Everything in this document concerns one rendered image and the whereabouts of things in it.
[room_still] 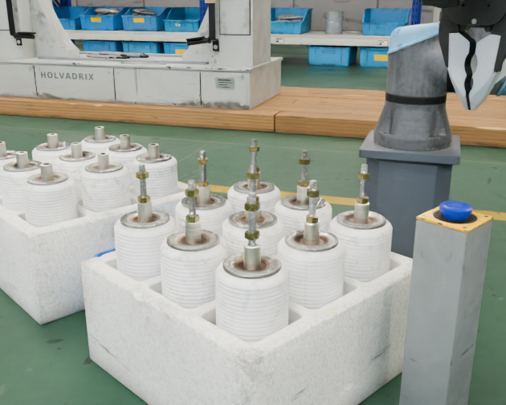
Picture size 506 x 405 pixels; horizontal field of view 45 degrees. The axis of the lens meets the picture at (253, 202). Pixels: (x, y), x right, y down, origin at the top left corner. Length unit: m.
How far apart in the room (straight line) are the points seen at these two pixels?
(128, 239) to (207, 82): 1.99
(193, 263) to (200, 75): 2.10
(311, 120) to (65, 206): 1.66
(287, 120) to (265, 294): 1.98
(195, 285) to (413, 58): 0.60
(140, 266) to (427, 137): 0.59
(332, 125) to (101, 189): 1.59
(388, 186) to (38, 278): 0.68
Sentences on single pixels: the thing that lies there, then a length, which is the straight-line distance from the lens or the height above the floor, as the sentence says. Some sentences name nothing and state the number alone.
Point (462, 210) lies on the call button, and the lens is 0.79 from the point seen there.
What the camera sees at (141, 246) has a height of 0.23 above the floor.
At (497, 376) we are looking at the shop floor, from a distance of 1.09.
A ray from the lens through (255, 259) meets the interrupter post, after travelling 0.77.
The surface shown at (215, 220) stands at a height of 0.23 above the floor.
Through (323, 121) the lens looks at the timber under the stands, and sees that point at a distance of 2.66.
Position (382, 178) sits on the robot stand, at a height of 0.24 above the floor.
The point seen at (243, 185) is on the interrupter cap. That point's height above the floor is 0.25.
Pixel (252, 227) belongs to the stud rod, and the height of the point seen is 0.31.
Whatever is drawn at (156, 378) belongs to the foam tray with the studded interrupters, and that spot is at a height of 0.06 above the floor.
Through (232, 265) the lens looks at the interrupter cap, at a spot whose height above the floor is 0.25.
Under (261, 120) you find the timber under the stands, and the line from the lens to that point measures 2.72.
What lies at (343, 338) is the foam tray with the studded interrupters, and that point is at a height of 0.13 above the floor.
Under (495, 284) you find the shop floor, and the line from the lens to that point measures 1.39.
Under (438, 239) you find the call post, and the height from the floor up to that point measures 0.29.
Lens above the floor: 0.58
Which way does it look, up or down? 19 degrees down
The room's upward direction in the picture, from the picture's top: straight up
